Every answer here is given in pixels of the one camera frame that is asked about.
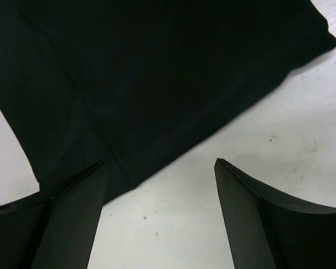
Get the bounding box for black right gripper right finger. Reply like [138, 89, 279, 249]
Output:
[214, 159, 336, 269]

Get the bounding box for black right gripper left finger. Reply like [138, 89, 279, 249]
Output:
[0, 161, 108, 269]

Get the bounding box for black cloth placemat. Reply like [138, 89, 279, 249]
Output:
[0, 0, 336, 201]

